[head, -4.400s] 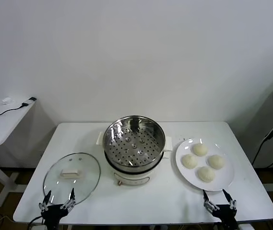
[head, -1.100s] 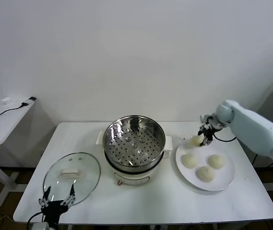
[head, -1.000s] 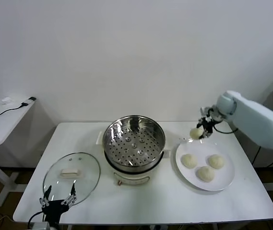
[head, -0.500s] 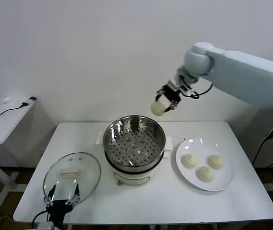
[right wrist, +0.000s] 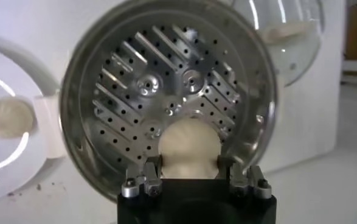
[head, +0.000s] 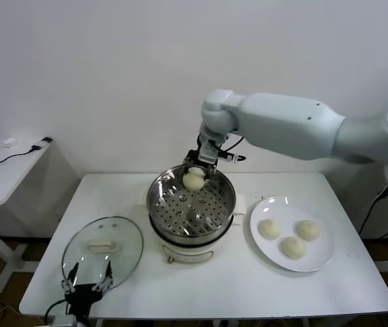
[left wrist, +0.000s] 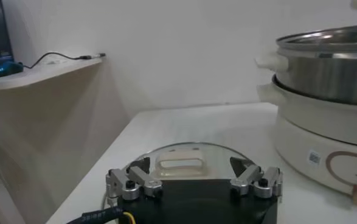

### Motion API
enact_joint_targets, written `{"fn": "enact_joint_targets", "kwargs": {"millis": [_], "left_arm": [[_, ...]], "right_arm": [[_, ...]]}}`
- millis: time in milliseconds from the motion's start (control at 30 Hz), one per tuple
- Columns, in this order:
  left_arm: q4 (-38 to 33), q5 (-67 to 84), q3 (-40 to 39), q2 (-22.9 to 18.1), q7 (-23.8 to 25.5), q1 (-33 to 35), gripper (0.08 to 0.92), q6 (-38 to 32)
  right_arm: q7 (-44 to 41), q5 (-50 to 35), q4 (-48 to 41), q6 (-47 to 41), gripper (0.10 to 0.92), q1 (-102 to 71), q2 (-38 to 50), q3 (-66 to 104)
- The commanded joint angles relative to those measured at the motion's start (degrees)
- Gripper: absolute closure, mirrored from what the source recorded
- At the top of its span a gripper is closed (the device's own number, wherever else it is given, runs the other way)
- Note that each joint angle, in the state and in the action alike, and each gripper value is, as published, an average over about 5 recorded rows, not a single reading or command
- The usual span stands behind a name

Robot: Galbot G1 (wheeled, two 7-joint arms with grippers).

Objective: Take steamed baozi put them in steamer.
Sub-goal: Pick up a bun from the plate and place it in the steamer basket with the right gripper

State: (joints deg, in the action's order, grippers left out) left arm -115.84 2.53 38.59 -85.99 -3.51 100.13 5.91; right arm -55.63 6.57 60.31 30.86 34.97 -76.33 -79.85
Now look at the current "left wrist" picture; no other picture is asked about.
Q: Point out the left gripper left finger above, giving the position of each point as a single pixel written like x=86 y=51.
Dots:
x=141 y=178

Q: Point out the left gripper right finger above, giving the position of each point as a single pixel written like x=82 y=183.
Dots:
x=248 y=178

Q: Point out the stainless steel steamer basket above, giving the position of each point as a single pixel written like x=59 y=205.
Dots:
x=324 y=73

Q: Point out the cream electric cooker base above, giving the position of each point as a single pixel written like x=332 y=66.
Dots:
x=318 y=128

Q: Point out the white side table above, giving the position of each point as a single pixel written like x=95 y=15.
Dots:
x=44 y=73

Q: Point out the blue handheld device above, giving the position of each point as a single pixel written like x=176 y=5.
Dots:
x=2 y=70

